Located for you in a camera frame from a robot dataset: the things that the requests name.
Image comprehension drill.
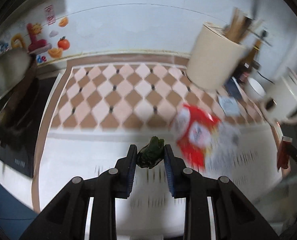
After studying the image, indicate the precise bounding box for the small white paper packet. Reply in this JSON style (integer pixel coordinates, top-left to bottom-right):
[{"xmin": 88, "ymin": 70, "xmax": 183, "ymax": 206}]
[{"xmin": 218, "ymin": 96, "xmax": 240, "ymax": 116}]

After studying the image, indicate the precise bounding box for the dark glass sauce bottle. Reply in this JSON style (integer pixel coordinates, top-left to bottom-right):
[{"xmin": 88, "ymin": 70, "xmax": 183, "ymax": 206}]
[{"xmin": 240, "ymin": 38, "xmax": 262, "ymax": 73}]

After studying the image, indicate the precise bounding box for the colourful fruit wall sticker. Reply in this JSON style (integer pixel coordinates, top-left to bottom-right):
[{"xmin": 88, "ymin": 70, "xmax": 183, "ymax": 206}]
[{"xmin": 0, "ymin": 5, "xmax": 70, "ymax": 64}]

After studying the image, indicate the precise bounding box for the white ceramic bowl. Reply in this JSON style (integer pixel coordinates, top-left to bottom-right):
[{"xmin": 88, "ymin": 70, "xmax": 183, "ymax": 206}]
[{"xmin": 244, "ymin": 77, "xmax": 266, "ymax": 101}]

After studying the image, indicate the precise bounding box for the dark green wrapper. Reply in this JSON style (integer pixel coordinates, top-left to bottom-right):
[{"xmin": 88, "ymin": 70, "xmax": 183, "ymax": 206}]
[{"xmin": 136, "ymin": 136, "xmax": 164, "ymax": 169}]

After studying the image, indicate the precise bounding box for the red and white sugar bag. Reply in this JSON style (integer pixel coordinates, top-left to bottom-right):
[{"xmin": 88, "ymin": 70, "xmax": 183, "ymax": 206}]
[{"xmin": 170, "ymin": 104, "xmax": 241, "ymax": 174}]

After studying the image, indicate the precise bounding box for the dark blue small box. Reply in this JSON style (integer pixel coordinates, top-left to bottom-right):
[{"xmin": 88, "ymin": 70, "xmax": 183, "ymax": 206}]
[{"xmin": 225, "ymin": 78, "xmax": 242, "ymax": 100}]

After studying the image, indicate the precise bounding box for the cream utensil holder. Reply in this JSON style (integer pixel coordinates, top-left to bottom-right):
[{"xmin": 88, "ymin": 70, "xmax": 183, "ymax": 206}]
[{"xmin": 186, "ymin": 22, "xmax": 246, "ymax": 90}]

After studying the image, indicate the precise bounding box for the wooden chopsticks bundle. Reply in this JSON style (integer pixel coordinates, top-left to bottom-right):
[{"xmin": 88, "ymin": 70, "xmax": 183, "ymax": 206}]
[{"xmin": 222, "ymin": 5, "xmax": 263, "ymax": 43}]

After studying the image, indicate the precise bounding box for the checkered pink brown mat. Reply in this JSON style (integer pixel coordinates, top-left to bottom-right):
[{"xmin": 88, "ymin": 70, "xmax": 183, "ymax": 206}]
[{"xmin": 32, "ymin": 54, "xmax": 281, "ymax": 211}]

